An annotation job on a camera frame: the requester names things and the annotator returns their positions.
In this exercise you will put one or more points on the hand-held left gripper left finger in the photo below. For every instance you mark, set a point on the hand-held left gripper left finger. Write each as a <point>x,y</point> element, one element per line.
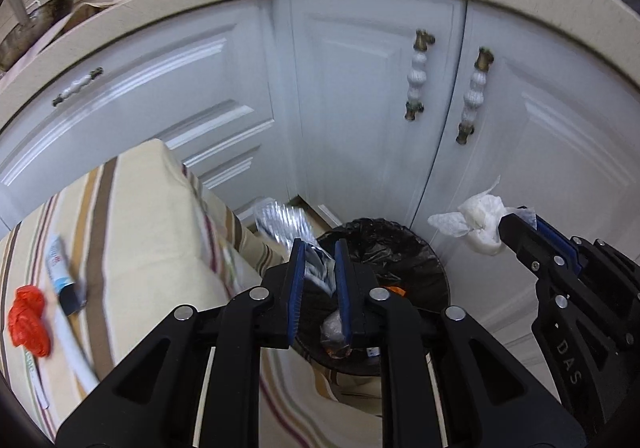
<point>295,290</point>

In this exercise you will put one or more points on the white paper strip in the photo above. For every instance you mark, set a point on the white paper strip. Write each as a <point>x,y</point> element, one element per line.
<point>72,350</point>

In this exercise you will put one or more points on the small orange plastic bag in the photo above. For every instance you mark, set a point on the small orange plastic bag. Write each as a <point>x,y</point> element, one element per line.
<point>30,320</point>

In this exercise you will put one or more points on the white tissue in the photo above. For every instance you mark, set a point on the white tissue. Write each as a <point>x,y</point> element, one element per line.
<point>482,220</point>

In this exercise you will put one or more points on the silver blister pack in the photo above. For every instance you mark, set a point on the silver blister pack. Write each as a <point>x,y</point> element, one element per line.
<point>280,223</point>

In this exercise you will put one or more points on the striped tablecloth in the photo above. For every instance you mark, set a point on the striped tablecloth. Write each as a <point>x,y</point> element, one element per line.
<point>140,228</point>

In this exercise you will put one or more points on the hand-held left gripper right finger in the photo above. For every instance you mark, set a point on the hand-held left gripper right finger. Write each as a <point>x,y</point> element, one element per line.
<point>342,290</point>

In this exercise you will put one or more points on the steel wok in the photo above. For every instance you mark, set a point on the steel wok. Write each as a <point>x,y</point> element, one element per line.
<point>35,27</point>

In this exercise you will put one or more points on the white kitchen cabinet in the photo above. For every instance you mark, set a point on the white kitchen cabinet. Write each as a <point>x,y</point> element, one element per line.
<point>350,102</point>

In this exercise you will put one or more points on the green print white strip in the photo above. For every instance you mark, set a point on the green print white strip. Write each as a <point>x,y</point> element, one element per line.
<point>36,380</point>

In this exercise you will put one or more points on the trash bin with black liner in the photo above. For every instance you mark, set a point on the trash bin with black liner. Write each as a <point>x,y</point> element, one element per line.
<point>390,253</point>

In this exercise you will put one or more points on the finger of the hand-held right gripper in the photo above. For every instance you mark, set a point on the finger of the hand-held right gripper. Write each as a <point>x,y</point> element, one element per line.
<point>560,243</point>
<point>525,240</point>

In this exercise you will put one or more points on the white blue ointment box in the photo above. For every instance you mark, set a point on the white blue ointment box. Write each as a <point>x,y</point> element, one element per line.
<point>59,268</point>

